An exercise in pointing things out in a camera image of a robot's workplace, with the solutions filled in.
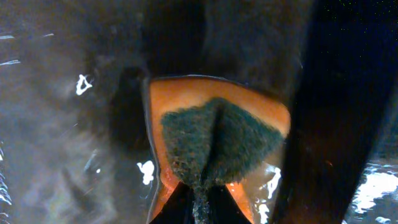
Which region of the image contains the orange green scrub sponge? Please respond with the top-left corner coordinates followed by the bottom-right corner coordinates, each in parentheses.
top-left (142, 75), bottom-right (291, 223)

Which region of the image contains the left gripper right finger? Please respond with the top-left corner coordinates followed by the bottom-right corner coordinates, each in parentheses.
top-left (208, 185), bottom-right (250, 224)

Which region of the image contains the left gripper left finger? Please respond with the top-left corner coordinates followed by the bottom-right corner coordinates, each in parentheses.
top-left (149, 182), bottom-right (195, 224)

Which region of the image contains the rectangular black water tray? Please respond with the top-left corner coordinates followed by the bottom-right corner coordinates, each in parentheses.
top-left (1, 0), bottom-right (397, 223)

